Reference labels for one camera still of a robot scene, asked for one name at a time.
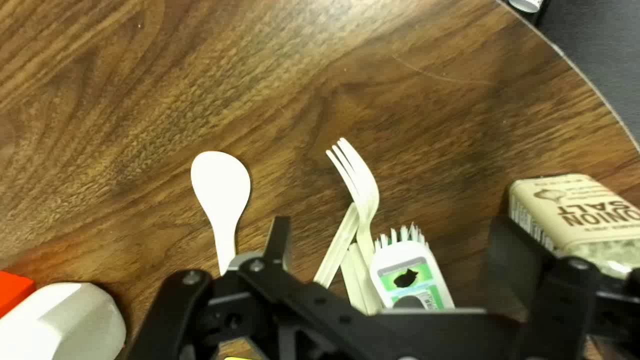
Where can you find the white plastic knife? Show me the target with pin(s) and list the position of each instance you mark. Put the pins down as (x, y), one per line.
(338, 247)

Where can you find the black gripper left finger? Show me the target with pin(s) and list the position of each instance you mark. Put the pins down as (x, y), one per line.
(186, 313)

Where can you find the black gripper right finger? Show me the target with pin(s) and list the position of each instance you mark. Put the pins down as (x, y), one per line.
(587, 307)

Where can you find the onion salt glass jar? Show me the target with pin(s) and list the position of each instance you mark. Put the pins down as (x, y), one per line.
(580, 213)

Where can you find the white plastic spoon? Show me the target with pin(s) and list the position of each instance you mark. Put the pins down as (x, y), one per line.
(221, 186)

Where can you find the dark grey sofa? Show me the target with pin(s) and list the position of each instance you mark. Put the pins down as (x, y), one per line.
(601, 52)

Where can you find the white rounded block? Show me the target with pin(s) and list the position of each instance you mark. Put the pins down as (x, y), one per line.
(60, 323)

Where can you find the white plastic fork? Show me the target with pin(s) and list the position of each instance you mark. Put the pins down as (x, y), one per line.
(360, 183)

